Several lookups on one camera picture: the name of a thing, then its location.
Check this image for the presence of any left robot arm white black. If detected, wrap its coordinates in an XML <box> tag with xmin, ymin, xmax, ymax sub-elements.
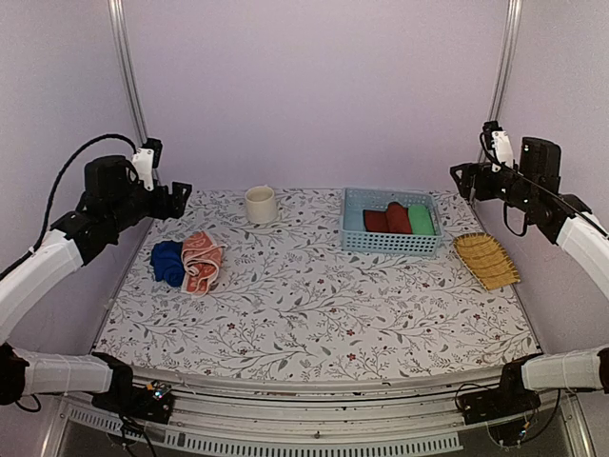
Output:
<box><xmin>1</xmin><ymin>149</ymin><xmax>192</xmax><ymax>413</ymax></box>

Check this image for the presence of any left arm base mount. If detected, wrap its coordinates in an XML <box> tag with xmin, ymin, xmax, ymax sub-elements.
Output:
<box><xmin>91</xmin><ymin>377</ymin><xmax>175</xmax><ymax>425</ymax></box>

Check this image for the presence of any blue towel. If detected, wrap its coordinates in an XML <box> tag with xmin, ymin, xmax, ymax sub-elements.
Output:
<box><xmin>150</xmin><ymin>241</ymin><xmax>186</xmax><ymax>288</ymax></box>

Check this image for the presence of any front aluminium rail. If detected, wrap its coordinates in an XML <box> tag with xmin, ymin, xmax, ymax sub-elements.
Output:
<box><xmin>42</xmin><ymin>366</ymin><xmax>596</xmax><ymax>457</ymax></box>

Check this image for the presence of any left aluminium frame post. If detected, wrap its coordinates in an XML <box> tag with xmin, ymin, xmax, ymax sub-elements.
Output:
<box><xmin>108</xmin><ymin>0</ymin><xmax>147</xmax><ymax>144</ymax></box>

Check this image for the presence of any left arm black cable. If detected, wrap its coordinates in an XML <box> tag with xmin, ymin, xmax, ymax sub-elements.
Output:
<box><xmin>28</xmin><ymin>133</ymin><xmax>139</xmax><ymax>253</ymax></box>

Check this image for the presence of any green rolled towel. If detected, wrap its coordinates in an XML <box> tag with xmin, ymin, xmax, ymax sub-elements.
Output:
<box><xmin>407</xmin><ymin>204</ymin><xmax>436</xmax><ymax>236</ymax></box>

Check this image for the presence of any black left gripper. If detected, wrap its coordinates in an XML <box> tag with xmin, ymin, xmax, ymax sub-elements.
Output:
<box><xmin>108</xmin><ymin>179</ymin><xmax>192</xmax><ymax>233</ymax></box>

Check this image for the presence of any right aluminium frame post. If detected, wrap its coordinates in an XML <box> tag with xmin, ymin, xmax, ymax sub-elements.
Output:
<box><xmin>487</xmin><ymin>0</ymin><xmax>523</xmax><ymax>121</ymax></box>

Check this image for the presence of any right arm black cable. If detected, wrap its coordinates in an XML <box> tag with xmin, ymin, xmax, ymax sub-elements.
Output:
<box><xmin>479</xmin><ymin>131</ymin><xmax>609</xmax><ymax>238</ymax></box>

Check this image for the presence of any yellow bamboo tray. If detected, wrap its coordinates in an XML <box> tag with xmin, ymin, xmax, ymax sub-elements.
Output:
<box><xmin>453</xmin><ymin>232</ymin><xmax>521</xmax><ymax>290</ymax></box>

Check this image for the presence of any aluminium frame post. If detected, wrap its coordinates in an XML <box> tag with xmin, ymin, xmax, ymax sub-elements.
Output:
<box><xmin>487</xmin><ymin>0</ymin><xmax>523</xmax><ymax>121</ymax></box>
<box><xmin>108</xmin><ymin>0</ymin><xmax>147</xmax><ymax>144</ymax></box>

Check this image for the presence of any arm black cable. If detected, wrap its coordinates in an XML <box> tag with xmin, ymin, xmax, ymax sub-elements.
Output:
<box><xmin>479</xmin><ymin>131</ymin><xmax>609</xmax><ymax>238</ymax></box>
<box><xmin>28</xmin><ymin>133</ymin><xmax>139</xmax><ymax>253</ymax></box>

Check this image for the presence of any cream ceramic cup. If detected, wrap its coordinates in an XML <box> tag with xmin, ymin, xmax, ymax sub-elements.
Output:
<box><xmin>245</xmin><ymin>186</ymin><xmax>279</xmax><ymax>224</ymax></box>

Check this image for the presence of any light blue plastic basket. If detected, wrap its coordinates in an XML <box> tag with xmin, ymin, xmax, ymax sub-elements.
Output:
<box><xmin>340</xmin><ymin>188</ymin><xmax>443</xmax><ymax>256</ymax></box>

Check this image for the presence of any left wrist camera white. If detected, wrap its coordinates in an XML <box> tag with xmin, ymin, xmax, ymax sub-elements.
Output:
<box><xmin>131</xmin><ymin>138</ymin><xmax>163</xmax><ymax>191</ymax></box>

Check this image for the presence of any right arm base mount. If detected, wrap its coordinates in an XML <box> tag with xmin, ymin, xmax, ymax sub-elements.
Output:
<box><xmin>456</xmin><ymin>379</ymin><xmax>541</xmax><ymax>425</ymax></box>

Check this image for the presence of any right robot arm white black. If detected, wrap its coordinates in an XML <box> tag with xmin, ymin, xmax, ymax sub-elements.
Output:
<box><xmin>450</xmin><ymin>131</ymin><xmax>608</xmax><ymax>415</ymax></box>

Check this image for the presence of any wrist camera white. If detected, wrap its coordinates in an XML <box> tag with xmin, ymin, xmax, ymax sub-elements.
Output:
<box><xmin>481</xmin><ymin>121</ymin><xmax>515</xmax><ymax>172</ymax></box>
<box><xmin>131</xmin><ymin>138</ymin><xmax>163</xmax><ymax>191</ymax></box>

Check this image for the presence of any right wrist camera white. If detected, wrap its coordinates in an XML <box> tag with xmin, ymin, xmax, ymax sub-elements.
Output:
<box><xmin>481</xmin><ymin>121</ymin><xmax>515</xmax><ymax>172</ymax></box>

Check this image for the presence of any dark red rolled towel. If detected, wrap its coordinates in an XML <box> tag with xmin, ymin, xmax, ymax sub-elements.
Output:
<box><xmin>363</xmin><ymin>209</ymin><xmax>389</xmax><ymax>233</ymax></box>

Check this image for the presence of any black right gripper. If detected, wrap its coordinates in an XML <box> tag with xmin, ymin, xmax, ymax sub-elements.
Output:
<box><xmin>453</xmin><ymin>161</ymin><xmax>538</xmax><ymax>211</ymax></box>

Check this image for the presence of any orange bunny pattern towel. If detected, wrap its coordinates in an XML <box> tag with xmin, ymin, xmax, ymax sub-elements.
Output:
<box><xmin>181</xmin><ymin>231</ymin><xmax>226</xmax><ymax>296</ymax></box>

